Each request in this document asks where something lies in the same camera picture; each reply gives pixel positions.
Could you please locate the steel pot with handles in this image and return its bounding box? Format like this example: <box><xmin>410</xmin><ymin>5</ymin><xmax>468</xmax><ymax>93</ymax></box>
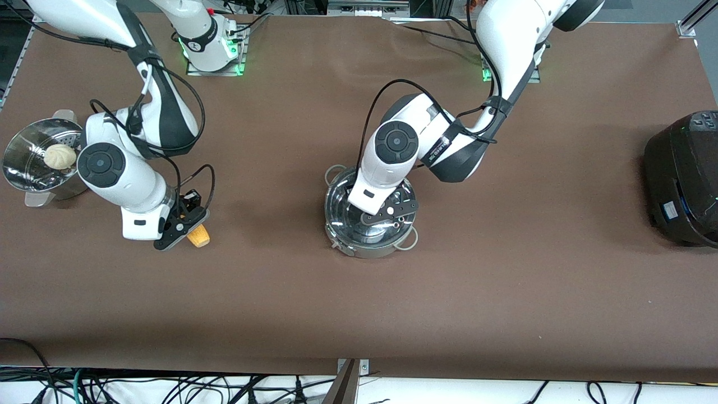
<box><xmin>324</xmin><ymin>162</ymin><xmax>419</xmax><ymax>259</ymax></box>

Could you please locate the grey equipment box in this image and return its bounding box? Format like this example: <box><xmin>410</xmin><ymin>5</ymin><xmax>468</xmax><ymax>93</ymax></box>
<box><xmin>327</xmin><ymin>0</ymin><xmax>411</xmax><ymax>17</ymax></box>

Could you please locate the glass pot lid with knob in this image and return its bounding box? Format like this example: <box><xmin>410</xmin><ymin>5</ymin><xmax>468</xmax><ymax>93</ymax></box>
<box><xmin>327</xmin><ymin>168</ymin><xmax>416</xmax><ymax>246</ymax></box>

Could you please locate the white flat strip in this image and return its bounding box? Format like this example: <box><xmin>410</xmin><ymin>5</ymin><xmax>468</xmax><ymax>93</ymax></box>
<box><xmin>383</xmin><ymin>16</ymin><xmax>452</xmax><ymax>26</ymax></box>

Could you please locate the brown table mat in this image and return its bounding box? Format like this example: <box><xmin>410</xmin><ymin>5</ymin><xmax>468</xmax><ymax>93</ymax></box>
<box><xmin>0</xmin><ymin>8</ymin><xmax>718</xmax><ymax>383</ymax></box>

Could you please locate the black arm base cable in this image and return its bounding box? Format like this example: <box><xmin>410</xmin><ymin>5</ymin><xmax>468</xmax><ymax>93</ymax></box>
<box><xmin>227</xmin><ymin>12</ymin><xmax>274</xmax><ymax>41</ymax></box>
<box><xmin>401</xmin><ymin>24</ymin><xmax>478</xmax><ymax>45</ymax></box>

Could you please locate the steel steamer pot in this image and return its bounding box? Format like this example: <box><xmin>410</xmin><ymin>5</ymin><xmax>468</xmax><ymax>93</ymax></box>
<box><xmin>2</xmin><ymin>109</ymin><xmax>93</xmax><ymax>208</ymax></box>

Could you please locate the white steamed bun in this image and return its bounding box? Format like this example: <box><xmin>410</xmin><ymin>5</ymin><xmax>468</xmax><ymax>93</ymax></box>
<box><xmin>44</xmin><ymin>144</ymin><xmax>77</xmax><ymax>170</ymax></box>

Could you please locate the grey-brown support post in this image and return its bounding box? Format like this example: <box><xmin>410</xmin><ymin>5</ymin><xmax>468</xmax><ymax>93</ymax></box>
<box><xmin>321</xmin><ymin>359</ymin><xmax>360</xmax><ymax>404</ymax></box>

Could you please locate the black rice cooker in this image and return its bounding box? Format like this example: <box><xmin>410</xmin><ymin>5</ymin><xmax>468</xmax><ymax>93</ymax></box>
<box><xmin>643</xmin><ymin>111</ymin><xmax>718</xmax><ymax>249</ymax></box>

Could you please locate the aluminium corner bracket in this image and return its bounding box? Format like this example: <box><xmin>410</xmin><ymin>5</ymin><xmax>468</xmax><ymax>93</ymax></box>
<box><xmin>676</xmin><ymin>0</ymin><xmax>718</xmax><ymax>39</ymax></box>

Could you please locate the yellow corn cob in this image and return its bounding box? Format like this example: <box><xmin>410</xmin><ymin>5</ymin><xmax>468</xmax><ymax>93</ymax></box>
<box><xmin>187</xmin><ymin>223</ymin><xmax>211</xmax><ymax>249</ymax></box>

